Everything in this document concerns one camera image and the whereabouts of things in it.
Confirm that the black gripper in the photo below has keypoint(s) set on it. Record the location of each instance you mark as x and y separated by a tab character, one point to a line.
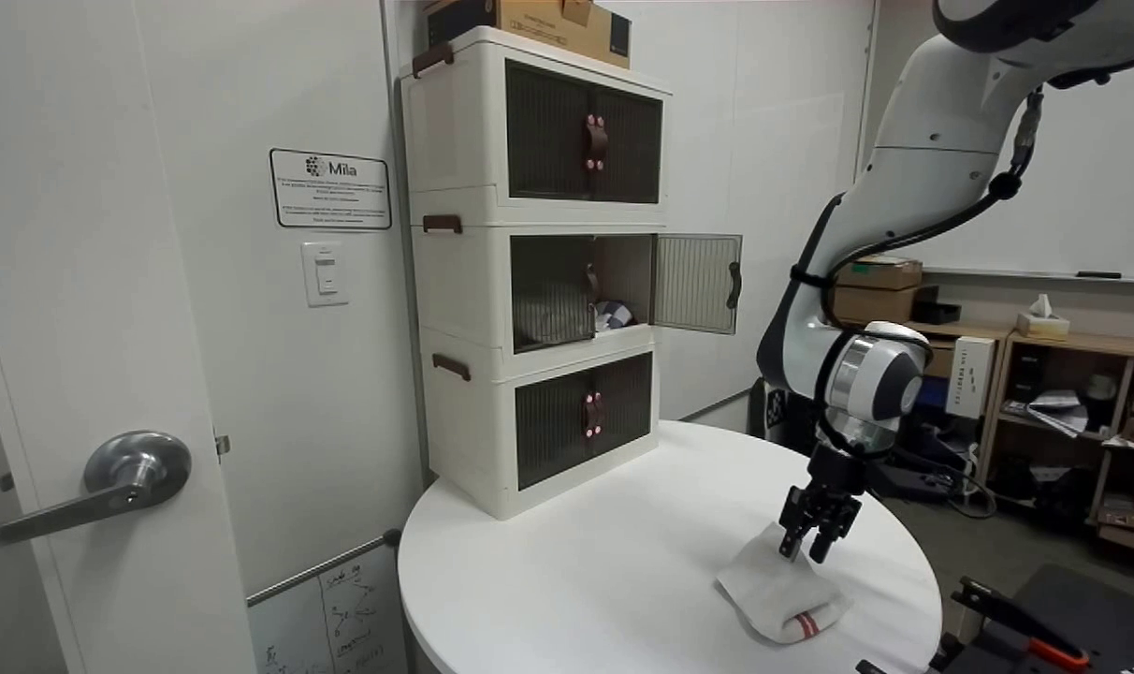
831	481

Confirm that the white towel with red stripes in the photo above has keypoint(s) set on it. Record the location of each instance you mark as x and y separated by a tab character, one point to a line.
782	601

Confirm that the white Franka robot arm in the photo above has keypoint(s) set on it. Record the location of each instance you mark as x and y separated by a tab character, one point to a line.
924	161

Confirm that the translucent cabinet compartment door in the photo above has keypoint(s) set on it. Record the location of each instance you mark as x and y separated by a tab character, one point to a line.
696	287

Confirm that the black and red clamp tool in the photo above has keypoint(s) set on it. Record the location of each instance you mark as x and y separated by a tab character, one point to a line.
1014	618

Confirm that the white upright box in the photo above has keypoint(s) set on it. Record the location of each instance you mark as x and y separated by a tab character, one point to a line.
972	376

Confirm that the large plain cardboard box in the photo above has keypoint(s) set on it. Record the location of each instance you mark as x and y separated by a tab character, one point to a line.
875	310

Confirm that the flat cardboard box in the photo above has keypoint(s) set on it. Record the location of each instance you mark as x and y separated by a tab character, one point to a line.
888	271

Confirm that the dark grey mat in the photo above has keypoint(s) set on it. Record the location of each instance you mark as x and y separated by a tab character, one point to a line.
1089	618

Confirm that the small crumpled object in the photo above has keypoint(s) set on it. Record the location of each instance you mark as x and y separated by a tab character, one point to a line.
618	315

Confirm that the wooden shelf unit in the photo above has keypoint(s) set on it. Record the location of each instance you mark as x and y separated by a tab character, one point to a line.
1065	376

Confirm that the tissue box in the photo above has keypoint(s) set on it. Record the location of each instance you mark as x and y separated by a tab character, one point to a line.
1041	324

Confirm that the black cup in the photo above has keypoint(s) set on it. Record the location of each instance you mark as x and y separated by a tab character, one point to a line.
1099	397

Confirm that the clear plastic bag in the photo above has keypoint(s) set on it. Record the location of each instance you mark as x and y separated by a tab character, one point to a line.
550	321

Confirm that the white three-tier storage cabinet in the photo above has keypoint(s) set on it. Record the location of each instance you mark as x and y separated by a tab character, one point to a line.
465	287

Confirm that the cardboard box with black patch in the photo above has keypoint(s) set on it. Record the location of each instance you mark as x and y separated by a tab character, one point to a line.
534	20

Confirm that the white room door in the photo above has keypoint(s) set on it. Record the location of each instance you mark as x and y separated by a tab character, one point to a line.
90	314

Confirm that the wall whiteboard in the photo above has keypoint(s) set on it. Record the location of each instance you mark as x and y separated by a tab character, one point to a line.
1065	210

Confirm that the white light switch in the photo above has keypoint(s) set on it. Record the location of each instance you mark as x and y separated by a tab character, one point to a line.
328	275

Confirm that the white wall sign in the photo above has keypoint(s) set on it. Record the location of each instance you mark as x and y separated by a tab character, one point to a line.
330	190

